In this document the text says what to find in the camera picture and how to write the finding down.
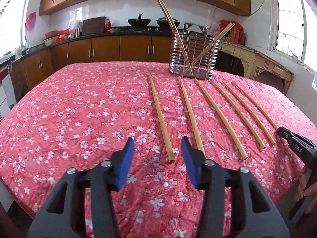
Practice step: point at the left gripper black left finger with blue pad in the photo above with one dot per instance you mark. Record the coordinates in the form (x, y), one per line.
(63, 212)

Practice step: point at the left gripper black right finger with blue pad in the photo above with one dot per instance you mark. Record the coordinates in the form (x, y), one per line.
(253, 212)

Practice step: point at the lower wooden kitchen cabinets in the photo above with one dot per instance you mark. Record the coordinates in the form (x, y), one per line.
(30, 70)

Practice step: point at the person's right hand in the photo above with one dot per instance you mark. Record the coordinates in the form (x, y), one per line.
(311, 191)

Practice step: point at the pink floral tablecloth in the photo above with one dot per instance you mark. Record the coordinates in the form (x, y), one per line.
(84, 112)

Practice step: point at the cream wooden side table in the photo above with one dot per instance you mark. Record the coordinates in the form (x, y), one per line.
(255, 62)

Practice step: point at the right window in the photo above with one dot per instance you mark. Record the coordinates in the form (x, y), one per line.
(296, 31)

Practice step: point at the window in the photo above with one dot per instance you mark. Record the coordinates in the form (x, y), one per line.
(13, 25)
(296, 31)

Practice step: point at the red sauce bottle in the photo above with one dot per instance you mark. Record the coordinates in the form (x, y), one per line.
(235, 34)

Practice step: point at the yellow detergent bottle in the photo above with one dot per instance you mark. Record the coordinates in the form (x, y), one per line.
(18, 53)

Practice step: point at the green white basin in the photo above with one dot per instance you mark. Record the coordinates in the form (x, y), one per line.
(49, 41)

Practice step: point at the red basin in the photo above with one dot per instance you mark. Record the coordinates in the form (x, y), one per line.
(51, 34)

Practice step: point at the dark wok with steel lid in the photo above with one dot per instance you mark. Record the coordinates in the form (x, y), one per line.
(163, 22)

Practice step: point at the plate with food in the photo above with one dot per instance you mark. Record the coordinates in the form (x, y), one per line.
(115, 30)

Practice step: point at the dark wooden cutting board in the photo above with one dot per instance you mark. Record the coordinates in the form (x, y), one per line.
(93, 26)

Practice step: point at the red bottle on counter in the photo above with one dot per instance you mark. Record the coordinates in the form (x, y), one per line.
(108, 25)

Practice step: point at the gas stove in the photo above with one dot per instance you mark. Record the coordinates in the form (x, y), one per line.
(147, 29)

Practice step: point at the black wok with lid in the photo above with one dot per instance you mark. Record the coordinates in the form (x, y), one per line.
(139, 22)

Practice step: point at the left window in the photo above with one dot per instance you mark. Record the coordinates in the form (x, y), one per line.
(13, 25)

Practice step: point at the steel wire utensil holder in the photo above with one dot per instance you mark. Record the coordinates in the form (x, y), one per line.
(195, 40)

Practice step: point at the red plastic bag on wall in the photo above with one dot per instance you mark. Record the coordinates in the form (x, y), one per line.
(30, 21)

